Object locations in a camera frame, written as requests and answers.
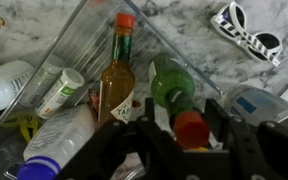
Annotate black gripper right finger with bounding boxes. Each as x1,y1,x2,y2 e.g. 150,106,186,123
185,99,288,180

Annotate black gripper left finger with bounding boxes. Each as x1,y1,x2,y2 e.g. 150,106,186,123
55,98,184,180

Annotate green sauce bottle red cap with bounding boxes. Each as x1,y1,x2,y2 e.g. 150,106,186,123
148,52,210,149

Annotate brown tabasco bottle red cap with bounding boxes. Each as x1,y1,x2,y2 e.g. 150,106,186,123
98,13,135,125

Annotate white pill bottle blue cap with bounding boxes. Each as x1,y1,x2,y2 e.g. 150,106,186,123
16,104,96,180

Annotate clear plastic case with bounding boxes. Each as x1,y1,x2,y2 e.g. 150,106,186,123
0,0,222,180

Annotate small white pill bottle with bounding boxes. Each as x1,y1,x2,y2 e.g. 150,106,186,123
0,60,34,110

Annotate white green label tube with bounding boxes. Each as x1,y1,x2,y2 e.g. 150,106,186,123
35,68,85,119

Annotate white striped sunglasses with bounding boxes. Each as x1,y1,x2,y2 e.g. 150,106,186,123
210,2,283,67

